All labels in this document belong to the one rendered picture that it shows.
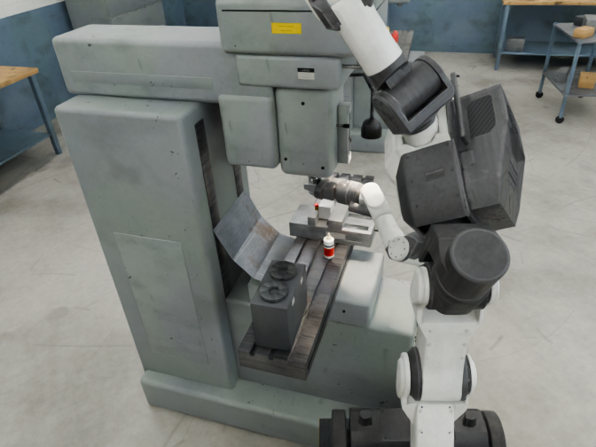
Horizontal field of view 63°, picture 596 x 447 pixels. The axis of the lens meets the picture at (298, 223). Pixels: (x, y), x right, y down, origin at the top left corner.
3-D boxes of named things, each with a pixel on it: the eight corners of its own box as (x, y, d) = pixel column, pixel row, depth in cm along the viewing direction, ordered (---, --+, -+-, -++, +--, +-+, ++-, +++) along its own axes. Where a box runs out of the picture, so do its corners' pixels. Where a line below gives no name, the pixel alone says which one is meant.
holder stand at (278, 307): (308, 304, 172) (305, 261, 161) (291, 351, 155) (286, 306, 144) (275, 300, 175) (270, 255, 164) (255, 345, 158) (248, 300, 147)
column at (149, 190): (270, 345, 277) (239, 72, 190) (238, 416, 240) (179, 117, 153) (192, 329, 291) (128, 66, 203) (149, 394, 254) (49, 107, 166)
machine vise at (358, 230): (377, 228, 209) (378, 206, 203) (370, 247, 198) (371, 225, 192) (300, 216, 219) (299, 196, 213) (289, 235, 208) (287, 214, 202)
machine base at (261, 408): (398, 363, 262) (401, 337, 251) (380, 467, 215) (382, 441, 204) (199, 322, 295) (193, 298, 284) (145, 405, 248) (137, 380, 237)
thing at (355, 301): (383, 272, 215) (384, 251, 208) (368, 329, 188) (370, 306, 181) (277, 256, 229) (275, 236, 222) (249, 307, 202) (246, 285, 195)
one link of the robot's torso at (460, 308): (499, 302, 102) (490, 249, 107) (435, 302, 103) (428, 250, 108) (482, 317, 114) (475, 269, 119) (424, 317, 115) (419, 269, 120)
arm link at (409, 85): (418, 40, 103) (448, 92, 108) (398, 43, 111) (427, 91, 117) (377, 75, 103) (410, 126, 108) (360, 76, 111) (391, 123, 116)
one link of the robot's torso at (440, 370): (470, 411, 132) (507, 295, 102) (404, 411, 133) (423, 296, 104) (458, 364, 144) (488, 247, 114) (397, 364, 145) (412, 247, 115)
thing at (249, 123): (297, 141, 186) (294, 74, 171) (276, 170, 167) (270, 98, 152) (251, 137, 191) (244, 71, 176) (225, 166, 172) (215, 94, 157)
